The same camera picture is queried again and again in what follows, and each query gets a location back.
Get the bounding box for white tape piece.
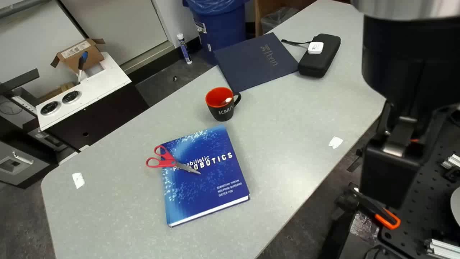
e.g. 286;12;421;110
327;135;345;150
70;171;86;189

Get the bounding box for silver aluminium profile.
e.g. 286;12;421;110
422;237;460;259
440;152;460;172

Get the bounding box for dark blue folder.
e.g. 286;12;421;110
212;31;299;93

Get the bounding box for black mounting stand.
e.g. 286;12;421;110
359;100;432;209

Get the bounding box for grey equipment box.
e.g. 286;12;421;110
0;140;50;188

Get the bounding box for black zip case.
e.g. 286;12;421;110
296;31;342;79

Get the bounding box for black perforated base board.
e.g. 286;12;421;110
363;104;460;259

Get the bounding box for brown wooden cabinet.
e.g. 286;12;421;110
251;0;319;37

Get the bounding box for blue trash bin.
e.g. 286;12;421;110
181;0;248;64

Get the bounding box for blue robotics book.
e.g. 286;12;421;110
153;125;251;228

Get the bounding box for orange handled black tool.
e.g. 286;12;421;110
335;185;402;231

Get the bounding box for black equipment rack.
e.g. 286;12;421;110
0;67;63;150

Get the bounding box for red handled scissors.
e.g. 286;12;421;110
145;143;202;175

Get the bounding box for white side table with holes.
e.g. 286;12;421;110
10;50;133;132

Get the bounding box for black case strap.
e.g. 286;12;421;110
280;37;310;48

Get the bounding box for black mug red inside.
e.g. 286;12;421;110
204;86;243;122

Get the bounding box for open cardboard box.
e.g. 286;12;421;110
50;37;106;74

